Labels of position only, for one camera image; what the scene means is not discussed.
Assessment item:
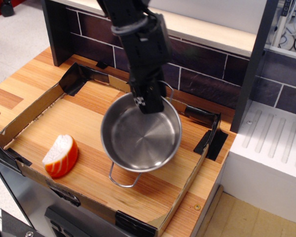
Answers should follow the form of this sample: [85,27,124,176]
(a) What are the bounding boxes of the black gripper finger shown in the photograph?
[133,80,164,114]

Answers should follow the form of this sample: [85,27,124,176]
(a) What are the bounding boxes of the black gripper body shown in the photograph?
[111,13,172,96]

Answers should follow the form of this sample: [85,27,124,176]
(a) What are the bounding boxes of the stainless steel metal pot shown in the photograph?
[101,93,182,175]

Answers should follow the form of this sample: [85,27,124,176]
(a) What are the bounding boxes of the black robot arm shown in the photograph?
[98,0,172,114]

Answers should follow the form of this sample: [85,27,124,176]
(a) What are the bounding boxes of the cardboard fence with black tape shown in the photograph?
[0,62,233,237]

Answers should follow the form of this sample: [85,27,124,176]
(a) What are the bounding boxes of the orange salmon sushi toy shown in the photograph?
[42,134,78,178]

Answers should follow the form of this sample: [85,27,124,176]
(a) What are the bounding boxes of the white dish drying rack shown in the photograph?
[230,102,296,178]

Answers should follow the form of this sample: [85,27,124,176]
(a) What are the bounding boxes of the dark left shelf post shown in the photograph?
[41,0,74,67]

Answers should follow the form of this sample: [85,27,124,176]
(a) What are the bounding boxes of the dark grey vertical post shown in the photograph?
[230,0,278,133]

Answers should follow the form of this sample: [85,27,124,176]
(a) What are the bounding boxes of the cables behind white frame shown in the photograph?
[271,0,296,54]

